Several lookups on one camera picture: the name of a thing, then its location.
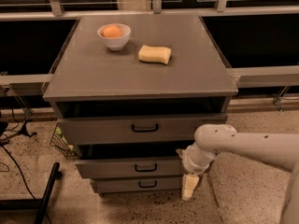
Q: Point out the white ceramic bowl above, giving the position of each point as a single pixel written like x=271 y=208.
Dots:
x=115 y=43

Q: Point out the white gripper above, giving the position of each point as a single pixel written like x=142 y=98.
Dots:
x=191 y=163

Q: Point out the black tripod stand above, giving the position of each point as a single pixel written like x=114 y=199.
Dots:
x=6 y=133

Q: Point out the grey drawer cabinet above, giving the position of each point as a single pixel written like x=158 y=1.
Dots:
x=92 y=81

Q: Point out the wire basket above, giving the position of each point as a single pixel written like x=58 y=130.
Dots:
x=58 y=141

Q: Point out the orange fruit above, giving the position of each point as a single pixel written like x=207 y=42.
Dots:
x=112 y=31

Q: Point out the grey drawer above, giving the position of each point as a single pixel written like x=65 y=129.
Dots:
x=135 y=129
x=136 y=185
x=130 y=160

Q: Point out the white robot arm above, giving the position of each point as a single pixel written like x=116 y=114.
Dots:
x=276 y=149

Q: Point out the yellow sponge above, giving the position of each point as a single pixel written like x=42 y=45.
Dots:
x=150 y=54

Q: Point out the grey window rail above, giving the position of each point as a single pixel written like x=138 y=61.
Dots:
x=248 y=77

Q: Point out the black metal bar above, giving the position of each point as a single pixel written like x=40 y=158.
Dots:
x=40 y=205

